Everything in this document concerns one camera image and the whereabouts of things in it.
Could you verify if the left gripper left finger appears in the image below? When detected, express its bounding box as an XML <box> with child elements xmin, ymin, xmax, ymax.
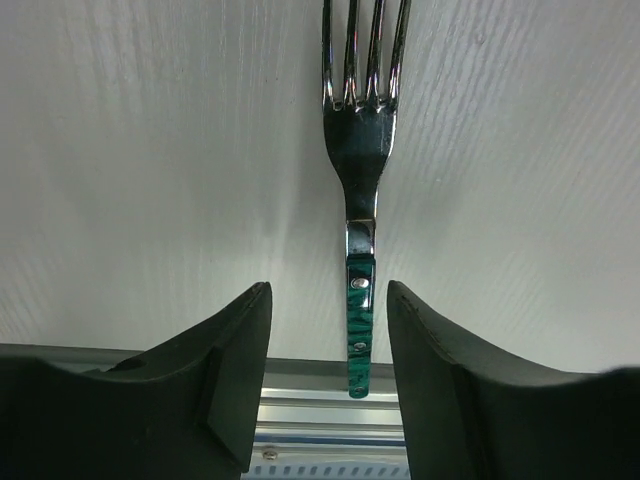
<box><xmin>1</xmin><ymin>282</ymin><xmax>272</xmax><ymax>479</ymax></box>

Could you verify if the perforated cable duct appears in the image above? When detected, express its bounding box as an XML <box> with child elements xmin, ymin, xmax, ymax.
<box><xmin>242</xmin><ymin>462</ymin><xmax>411</xmax><ymax>480</ymax></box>

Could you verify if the fork with green handle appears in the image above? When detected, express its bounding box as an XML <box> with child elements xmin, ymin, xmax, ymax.
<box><xmin>321</xmin><ymin>0</ymin><xmax>412</xmax><ymax>399</ymax></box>

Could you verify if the aluminium front rail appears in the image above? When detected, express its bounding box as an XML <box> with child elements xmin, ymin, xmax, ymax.
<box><xmin>1</xmin><ymin>345</ymin><xmax>404</xmax><ymax>473</ymax></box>

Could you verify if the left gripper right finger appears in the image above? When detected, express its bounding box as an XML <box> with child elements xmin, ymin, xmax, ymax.
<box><xmin>387</xmin><ymin>281</ymin><xmax>639</xmax><ymax>479</ymax></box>

